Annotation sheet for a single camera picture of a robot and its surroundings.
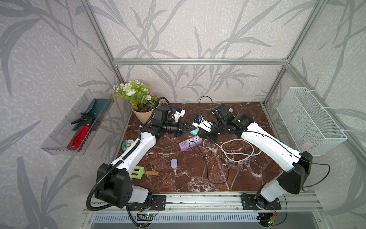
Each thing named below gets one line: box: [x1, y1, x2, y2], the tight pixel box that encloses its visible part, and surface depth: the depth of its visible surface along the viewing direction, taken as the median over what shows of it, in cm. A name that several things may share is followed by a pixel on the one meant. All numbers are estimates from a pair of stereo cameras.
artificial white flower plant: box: [112, 79, 159, 113], surface depth 89 cm
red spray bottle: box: [71, 124, 91, 150], surface depth 61 cm
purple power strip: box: [178, 135, 203, 152], surface depth 96 cm
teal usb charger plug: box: [190, 127, 200, 136], surface depth 73 cm
